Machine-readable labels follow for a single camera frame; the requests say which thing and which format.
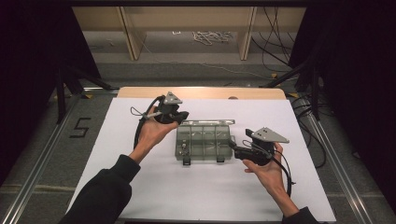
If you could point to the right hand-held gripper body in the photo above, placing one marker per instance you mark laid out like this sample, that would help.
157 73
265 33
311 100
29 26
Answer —
267 135

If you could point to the silver hex nut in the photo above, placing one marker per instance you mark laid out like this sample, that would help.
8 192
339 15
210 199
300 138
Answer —
184 144
183 152

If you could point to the white paper sheet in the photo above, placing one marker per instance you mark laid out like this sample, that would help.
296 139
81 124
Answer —
202 193

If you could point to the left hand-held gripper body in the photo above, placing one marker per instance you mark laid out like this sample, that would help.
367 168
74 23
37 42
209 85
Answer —
168 112

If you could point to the person's left hand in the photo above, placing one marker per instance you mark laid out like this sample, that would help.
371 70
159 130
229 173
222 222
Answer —
152 132

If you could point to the black curtain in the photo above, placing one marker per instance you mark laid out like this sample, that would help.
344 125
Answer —
358 62
28 62

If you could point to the clear plastic compartment box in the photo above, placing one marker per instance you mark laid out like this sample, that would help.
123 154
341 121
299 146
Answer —
205 143

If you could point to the black metal stand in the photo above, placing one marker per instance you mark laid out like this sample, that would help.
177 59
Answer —
60 93
315 93

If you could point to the person's right hand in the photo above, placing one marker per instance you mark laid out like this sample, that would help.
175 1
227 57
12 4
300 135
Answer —
271 175

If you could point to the aluminium floor rail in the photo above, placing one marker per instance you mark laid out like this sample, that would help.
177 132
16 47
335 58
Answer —
339 168
37 168

